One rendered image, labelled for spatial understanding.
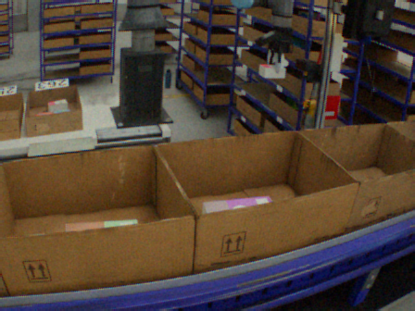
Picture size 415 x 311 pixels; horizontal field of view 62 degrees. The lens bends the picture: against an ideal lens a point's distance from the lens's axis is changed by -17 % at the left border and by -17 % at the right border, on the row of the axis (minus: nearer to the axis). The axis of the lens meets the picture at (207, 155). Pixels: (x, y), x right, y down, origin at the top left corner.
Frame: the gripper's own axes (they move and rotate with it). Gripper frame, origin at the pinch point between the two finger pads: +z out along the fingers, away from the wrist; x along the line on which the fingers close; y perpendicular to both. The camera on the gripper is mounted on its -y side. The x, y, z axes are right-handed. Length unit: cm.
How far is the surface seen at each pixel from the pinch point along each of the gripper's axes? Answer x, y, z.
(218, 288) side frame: -96, -61, 14
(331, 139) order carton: -60, -12, 4
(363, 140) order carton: -60, 3, 5
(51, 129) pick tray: 19, -94, 28
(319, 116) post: -3.3, 26.9, 21.6
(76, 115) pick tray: 20, -81, 23
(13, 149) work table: 10, -113, 31
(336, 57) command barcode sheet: 1.0, 36.3, -7.0
